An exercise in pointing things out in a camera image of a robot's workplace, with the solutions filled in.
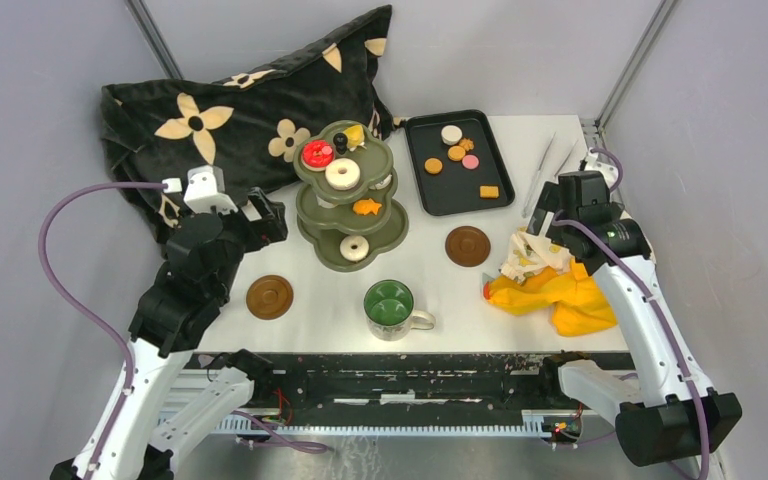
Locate metal serving tongs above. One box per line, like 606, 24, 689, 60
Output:
522, 132, 557, 219

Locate brown wooden coaster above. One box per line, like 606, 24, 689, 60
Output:
445, 226, 491, 267
246, 275, 294, 320

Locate green three-tier serving stand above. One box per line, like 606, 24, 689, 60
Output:
292, 120, 409, 272

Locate red flower donut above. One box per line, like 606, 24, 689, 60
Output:
301, 140, 335, 172

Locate white glazed donut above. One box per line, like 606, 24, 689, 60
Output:
339, 235, 370, 263

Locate white ring donut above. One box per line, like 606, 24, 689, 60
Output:
324, 158, 361, 191

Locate orange fish biscuit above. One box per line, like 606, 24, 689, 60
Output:
352, 198, 383, 216

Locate chocolate striped white donut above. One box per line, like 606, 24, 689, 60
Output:
370, 174, 393, 191

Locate green enamel mug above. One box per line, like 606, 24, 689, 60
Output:
363, 279, 437, 341

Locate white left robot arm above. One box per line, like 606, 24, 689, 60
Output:
38, 186, 288, 479

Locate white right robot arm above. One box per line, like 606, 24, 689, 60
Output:
530, 171, 743, 477

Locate white patterned cloth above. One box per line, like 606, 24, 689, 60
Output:
499, 228, 573, 284

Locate square waffle biscuit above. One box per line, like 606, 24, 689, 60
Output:
479, 185, 500, 199

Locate yellow cloth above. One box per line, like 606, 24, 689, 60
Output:
482, 261, 618, 337

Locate pink macaron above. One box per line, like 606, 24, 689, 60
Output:
461, 154, 480, 170

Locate orange flower biscuit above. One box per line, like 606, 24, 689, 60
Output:
458, 138, 475, 152

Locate black dessert tray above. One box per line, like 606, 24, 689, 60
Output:
404, 109, 516, 216

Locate round orange biscuit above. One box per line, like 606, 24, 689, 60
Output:
447, 145, 467, 162
423, 157, 443, 175

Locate black floral pillow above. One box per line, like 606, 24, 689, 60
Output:
99, 4, 406, 261

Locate white round pastry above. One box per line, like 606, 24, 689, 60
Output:
440, 125, 463, 146

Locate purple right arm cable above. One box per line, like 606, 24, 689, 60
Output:
549, 148, 713, 480

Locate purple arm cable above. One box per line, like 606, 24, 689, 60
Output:
549, 148, 713, 480
38, 182, 329, 472

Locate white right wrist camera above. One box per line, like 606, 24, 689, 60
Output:
578, 150, 623, 191

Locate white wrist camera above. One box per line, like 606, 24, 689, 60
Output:
578, 150, 623, 191
183, 165, 238, 215

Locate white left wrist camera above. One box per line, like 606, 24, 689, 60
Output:
183, 165, 238, 215

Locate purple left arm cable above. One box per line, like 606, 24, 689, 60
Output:
38, 182, 329, 472

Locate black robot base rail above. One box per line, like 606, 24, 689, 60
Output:
244, 353, 581, 427

